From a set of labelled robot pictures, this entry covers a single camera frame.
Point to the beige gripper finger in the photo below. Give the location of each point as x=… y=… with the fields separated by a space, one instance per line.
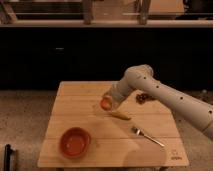
x=115 y=105

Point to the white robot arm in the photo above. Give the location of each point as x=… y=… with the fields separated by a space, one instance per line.
x=198 y=113

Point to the yellow banana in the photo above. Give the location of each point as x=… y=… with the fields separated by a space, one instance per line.
x=120 y=115

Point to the dark red grapes bunch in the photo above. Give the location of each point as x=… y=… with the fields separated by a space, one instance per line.
x=143 y=97

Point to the silver fork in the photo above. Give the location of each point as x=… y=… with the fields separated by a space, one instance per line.
x=139 y=132

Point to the wooden table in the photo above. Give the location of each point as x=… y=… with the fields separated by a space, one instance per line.
x=113 y=144

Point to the orange bowl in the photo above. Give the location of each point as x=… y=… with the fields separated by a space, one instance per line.
x=74 y=143

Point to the wooden chair legs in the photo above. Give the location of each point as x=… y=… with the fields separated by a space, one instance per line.
x=141 y=7

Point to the black object at floor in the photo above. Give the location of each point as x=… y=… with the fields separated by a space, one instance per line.
x=8 y=151

